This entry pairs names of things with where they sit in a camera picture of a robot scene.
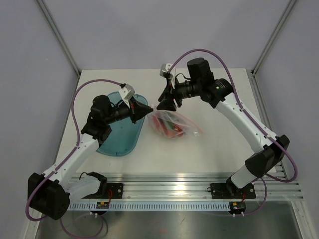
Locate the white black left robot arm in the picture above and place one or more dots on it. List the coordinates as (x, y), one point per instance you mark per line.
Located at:
(51, 193)

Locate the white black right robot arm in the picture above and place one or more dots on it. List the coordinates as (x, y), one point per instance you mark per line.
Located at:
(268, 148)

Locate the white slotted cable duct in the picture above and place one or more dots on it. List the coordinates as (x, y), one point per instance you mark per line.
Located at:
(150, 206)

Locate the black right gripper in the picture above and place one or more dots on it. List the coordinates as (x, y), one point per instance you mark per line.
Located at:
(168, 103)

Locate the red strawberry bunch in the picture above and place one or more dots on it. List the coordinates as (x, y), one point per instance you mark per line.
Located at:
(166, 128)

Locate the left aluminium frame post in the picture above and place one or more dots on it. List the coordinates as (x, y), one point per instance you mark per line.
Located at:
(48, 17)

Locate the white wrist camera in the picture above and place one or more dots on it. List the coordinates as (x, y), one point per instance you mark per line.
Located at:
(126, 92)
(168, 74)

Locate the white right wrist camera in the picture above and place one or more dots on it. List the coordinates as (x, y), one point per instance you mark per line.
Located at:
(168, 74)

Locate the clear pink zip top bag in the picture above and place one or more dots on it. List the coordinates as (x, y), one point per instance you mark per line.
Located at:
(186, 124)

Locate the blue transparent plastic tray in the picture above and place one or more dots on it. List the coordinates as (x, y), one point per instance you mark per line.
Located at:
(116, 138)

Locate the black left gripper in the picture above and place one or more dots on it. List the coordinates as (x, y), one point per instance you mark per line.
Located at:
(137, 110)

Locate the aluminium mounting rail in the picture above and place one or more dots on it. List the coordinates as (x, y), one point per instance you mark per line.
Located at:
(190, 187)

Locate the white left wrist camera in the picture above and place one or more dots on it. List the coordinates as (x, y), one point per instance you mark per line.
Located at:
(126, 92)

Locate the aluminium frame post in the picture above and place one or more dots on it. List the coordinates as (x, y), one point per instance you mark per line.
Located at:
(48, 17)
(284, 17)

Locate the right aluminium frame post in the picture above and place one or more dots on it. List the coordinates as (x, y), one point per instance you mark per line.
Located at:
(284, 17)

